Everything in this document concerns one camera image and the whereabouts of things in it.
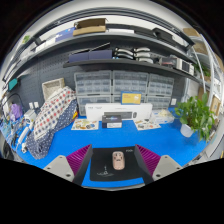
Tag small white box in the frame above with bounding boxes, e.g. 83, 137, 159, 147
23, 109, 38, 126

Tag white woven basket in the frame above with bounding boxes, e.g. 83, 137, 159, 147
41, 77, 66, 101

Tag navy polka dot cloth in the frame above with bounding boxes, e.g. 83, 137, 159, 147
24, 98, 79, 160

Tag transparent pink computer mouse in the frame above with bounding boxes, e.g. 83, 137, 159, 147
111, 150, 124, 171

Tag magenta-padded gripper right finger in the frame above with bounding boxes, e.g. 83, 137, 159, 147
134, 143, 183, 185

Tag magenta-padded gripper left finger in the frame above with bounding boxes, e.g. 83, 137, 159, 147
43, 143, 94, 186

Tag red blue checked cloth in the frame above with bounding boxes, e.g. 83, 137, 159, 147
33, 85, 77, 143

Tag small black box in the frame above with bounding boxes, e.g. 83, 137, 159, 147
101, 114, 123, 129

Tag dark wall shelf unit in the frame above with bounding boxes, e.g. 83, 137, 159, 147
3, 16, 201, 78

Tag purple bag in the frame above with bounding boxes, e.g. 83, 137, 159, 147
9, 103, 24, 121

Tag black mouse pad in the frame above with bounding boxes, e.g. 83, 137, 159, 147
89, 146, 145, 183

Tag green potted plant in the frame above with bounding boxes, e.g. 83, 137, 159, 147
174, 93, 218, 143

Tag teal wall holder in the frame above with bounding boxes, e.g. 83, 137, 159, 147
8, 78, 19, 91

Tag clear plastic tissue pack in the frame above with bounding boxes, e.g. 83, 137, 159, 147
150, 109, 175, 125

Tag long white keyboard box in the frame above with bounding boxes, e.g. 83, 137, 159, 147
85, 102, 154, 122

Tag colourful printed card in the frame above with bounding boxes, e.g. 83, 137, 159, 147
70, 118, 100, 131
133, 118, 162, 132

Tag yellow and blue box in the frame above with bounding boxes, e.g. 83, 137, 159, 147
120, 91, 143, 106

